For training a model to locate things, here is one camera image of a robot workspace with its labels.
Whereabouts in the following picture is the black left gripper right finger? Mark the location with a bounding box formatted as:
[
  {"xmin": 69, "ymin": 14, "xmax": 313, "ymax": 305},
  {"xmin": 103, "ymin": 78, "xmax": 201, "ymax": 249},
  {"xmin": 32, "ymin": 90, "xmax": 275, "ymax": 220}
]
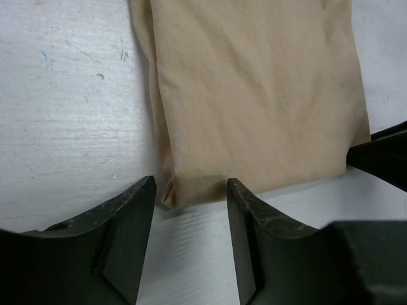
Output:
[{"xmin": 227, "ymin": 179, "xmax": 406, "ymax": 304}]

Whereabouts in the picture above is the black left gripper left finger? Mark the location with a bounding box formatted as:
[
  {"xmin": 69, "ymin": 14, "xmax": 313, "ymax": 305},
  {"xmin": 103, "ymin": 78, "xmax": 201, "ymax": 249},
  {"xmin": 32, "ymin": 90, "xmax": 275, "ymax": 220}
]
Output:
[{"xmin": 1, "ymin": 176, "xmax": 156, "ymax": 304}]

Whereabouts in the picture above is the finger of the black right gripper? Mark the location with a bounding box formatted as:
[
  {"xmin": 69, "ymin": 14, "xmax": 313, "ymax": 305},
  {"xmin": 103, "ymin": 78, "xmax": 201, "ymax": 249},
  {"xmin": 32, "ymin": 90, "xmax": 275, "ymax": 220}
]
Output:
[
  {"xmin": 347, "ymin": 138, "xmax": 406, "ymax": 191},
  {"xmin": 371, "ymin": 121, "xmax": 407, "ymax": 140}
]

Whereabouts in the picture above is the beige t shirt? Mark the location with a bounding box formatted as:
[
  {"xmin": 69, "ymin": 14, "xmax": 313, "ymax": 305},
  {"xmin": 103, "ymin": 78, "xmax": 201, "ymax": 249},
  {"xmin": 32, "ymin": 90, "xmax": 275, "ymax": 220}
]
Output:
[{"xmin": 130, "ymin": 1, "xmax": 370, "ymax": 208}]

